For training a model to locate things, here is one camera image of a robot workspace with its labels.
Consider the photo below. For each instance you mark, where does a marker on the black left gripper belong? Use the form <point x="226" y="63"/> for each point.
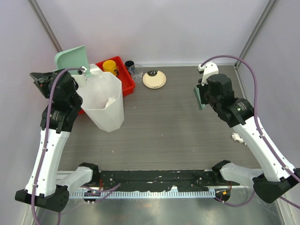
<point x="41" y="81"/>

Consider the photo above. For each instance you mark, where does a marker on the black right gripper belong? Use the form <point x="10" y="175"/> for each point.
<point x="201" y="88"/>

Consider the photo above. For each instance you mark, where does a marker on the green hand brush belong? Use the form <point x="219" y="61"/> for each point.
<point x="198" y="98"/>

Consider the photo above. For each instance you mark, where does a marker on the green dustpan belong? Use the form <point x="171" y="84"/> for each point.
<point x="73" y="58"/>

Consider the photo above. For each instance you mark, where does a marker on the white translucent waste bin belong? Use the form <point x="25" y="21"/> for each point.
<point x="108" y="119"/>

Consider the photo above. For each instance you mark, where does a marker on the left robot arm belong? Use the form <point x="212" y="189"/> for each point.
<point x="42" y="189"/>

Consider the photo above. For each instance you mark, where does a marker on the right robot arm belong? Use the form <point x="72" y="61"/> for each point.
<point x="276" y="175"/>

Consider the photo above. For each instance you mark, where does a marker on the cream round plate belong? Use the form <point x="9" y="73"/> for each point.
<point x="154" y="79"/>

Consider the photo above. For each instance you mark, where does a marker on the crumpled white paper scrap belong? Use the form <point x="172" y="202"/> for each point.
<point x="237" y="137"/>
<point x="110" y="101"/>

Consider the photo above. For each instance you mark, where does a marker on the yellow mug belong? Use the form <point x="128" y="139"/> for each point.
<point x="111" y="66"/>

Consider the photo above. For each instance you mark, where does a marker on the clear glass cup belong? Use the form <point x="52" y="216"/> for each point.
<point x="136" y="72"/>

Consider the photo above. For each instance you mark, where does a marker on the red plastic tray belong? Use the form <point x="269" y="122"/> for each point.
<point x="122" y="75"/>

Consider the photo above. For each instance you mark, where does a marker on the black cup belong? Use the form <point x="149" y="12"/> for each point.
<point x="128" y="64"/>

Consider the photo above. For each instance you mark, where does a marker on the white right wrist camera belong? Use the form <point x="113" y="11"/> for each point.
<point x="208" y="69"/>

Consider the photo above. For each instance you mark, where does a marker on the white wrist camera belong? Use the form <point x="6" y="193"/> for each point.
<point x="208" y="69"/>
<point x="82" y="78"/>

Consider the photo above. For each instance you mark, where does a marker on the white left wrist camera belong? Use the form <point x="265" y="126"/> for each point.
<point x="82" y="78"/>

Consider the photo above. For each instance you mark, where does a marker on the white slotted cable duct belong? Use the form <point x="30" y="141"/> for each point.
<point x="173" y="193"/>

